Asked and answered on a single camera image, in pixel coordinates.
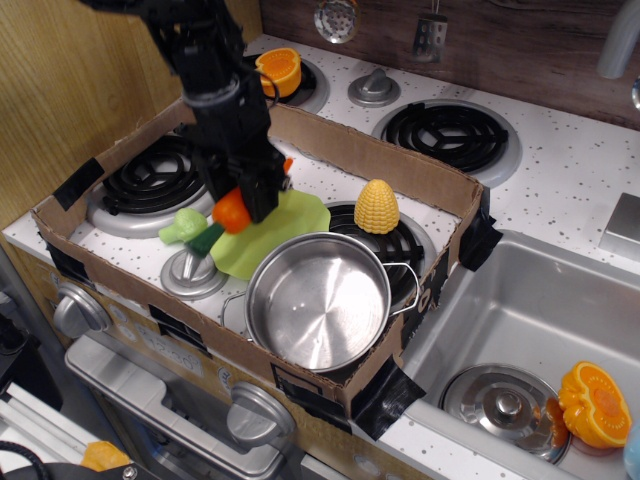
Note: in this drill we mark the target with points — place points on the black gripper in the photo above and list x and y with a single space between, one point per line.
234 122

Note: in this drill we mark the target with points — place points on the orange toy carrot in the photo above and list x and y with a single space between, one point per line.
232 215

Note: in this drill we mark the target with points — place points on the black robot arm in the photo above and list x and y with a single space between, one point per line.
203 45

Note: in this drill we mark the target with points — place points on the green toy broccoli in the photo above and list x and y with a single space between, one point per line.
187 224

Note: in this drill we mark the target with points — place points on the front left black burner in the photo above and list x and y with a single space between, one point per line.
143 196

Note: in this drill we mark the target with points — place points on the black burner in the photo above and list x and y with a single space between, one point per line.
469 137
143 196
406 250
312 93

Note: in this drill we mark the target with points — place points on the silver stovetop knob front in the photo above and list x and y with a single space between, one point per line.
191 278

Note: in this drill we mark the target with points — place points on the silver stovetop knob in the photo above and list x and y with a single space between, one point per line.
191 278
374 90

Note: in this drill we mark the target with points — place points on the back left black burner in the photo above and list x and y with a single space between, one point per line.
312 93

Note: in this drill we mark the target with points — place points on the orange toy pumpkin half on burner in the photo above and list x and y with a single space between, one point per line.
280 71

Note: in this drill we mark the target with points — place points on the yellow toy corn cob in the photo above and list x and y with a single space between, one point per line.
376 209

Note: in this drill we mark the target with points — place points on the stainless steel pot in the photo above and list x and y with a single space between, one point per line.
320 301

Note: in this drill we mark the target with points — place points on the silver stovetop knob back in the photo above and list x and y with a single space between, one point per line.
374 90

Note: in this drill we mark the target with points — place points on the front right black burner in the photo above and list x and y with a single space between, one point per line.
406 250

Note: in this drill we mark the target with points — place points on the hanging metal strainer spoon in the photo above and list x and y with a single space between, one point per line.
337 21

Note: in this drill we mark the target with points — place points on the left silver oven knob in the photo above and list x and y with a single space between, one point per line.
78 313

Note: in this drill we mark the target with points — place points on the silver oven knob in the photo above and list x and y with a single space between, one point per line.
255 418
78 313

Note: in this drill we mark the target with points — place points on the right silver oven knob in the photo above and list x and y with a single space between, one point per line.
255 418

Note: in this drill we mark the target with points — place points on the hanging metal spatula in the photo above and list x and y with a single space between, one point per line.
430 35

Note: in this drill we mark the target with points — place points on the back right black burner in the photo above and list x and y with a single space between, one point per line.
469 137

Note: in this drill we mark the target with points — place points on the cardboard fence with black tape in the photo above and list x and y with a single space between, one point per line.
376 393

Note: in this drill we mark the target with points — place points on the orange object bottom left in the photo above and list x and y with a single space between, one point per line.
102 455

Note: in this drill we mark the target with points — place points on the stainless steel sink basin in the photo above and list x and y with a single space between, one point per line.
536 307

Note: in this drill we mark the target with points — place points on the steel pot lid in sink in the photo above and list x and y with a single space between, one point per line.
511 404

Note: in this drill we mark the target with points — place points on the silver faucet base block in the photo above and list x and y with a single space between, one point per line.
621 234

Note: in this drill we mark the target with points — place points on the silver faucet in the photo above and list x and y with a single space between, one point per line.
621 40

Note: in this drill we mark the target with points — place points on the orange toy pumpkin half in sink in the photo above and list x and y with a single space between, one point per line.
594 408

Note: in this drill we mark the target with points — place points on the silver oven door handle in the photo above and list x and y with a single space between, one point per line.
180 433

